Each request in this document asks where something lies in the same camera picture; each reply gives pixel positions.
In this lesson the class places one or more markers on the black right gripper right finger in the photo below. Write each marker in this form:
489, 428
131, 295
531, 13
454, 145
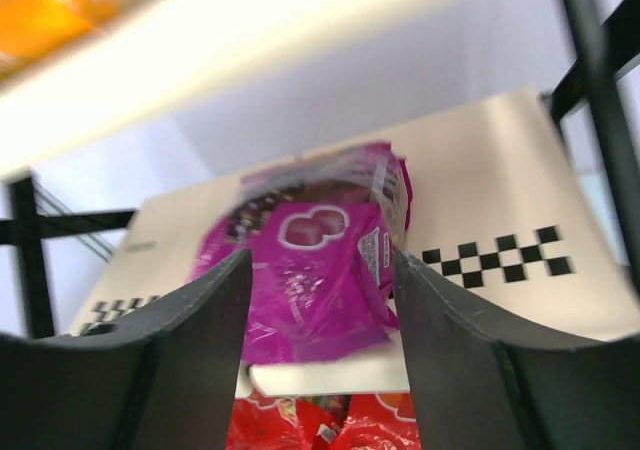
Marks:
482, 377

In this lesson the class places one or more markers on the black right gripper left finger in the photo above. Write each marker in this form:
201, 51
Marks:
161, 377

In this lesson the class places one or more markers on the red fruit gummy bag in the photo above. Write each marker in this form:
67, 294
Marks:
379, 421
303, 422

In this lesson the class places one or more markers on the purple grape gummy bag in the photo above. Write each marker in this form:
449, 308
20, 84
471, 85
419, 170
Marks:
322, 233

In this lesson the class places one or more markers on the orange mango gummy bag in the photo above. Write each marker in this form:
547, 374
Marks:
33, 29

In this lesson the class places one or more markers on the beige three-tier shelf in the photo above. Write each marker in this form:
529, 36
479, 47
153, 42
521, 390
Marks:
479, 171

